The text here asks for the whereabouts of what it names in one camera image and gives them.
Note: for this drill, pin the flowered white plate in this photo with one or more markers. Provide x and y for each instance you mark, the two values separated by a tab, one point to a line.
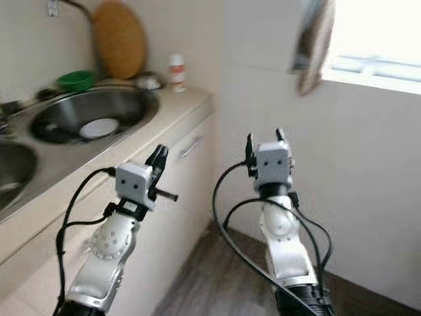
98	128

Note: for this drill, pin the green plastic bowl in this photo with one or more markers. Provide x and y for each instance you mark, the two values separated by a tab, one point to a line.
75	81

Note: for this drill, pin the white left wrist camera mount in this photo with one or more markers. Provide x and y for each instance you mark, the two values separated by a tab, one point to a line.
135	185

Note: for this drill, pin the black sink stopper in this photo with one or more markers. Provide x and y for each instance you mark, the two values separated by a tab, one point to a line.
47	94

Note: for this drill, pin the white framed window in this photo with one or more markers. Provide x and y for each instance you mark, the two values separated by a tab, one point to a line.
375	33

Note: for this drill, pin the round wooden cutting board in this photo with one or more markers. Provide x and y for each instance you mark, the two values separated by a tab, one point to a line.
120	39

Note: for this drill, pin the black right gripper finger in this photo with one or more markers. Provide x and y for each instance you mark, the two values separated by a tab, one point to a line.
281	136
250	148

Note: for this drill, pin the white base cabinet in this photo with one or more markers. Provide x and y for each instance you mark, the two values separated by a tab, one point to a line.
184	210

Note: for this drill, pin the hanging grey cloth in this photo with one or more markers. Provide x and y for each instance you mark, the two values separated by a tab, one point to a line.
316	46

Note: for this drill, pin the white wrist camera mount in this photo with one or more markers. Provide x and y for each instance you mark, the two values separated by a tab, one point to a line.
135	185
274	163

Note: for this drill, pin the white bottle red label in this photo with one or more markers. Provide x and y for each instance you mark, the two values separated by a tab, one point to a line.
177	74

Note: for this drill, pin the perforated steel bowl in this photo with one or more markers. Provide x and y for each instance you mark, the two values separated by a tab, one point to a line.
148	83

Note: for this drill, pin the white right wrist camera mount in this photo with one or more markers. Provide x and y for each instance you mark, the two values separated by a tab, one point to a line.
274	163

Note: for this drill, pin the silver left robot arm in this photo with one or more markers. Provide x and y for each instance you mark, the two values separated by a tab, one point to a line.
108	247

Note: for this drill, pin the stainless steel double sink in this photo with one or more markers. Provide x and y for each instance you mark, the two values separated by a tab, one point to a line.
131	108

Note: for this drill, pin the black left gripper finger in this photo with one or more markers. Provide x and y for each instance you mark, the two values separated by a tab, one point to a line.
162	160
150	162

